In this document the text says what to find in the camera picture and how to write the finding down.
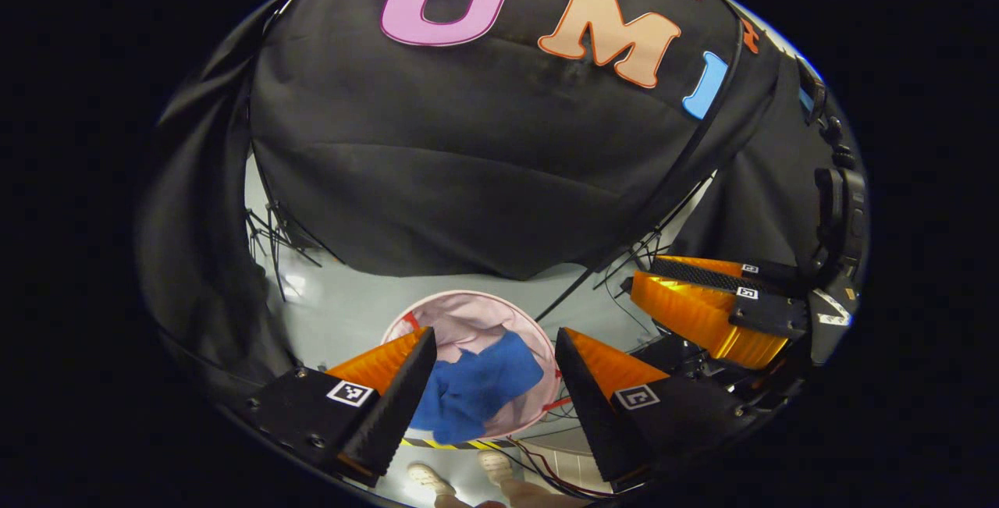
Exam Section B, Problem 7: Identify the pink laundry hamper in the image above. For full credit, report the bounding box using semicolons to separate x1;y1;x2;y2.
380;290;564;442

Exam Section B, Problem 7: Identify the red cable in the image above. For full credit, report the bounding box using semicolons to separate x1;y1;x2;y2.
510;439;598;499

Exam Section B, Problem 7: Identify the yellow black floor tape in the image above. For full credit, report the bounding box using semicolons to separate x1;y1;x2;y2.
400;436;516;451

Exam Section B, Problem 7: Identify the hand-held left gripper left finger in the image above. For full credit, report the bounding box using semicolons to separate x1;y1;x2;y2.
248;326;438;488

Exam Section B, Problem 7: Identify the person's beige shoe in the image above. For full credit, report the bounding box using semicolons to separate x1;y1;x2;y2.
478;449;516;487
407;463;458;507

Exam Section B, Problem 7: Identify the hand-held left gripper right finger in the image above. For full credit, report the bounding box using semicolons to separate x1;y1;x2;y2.
554;327;762;493

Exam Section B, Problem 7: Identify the black backdrop cloth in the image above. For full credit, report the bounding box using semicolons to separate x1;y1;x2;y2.
137;0;859;407

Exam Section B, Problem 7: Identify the blue corduroy jacket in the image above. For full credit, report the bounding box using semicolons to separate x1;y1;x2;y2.
408;330;546;445

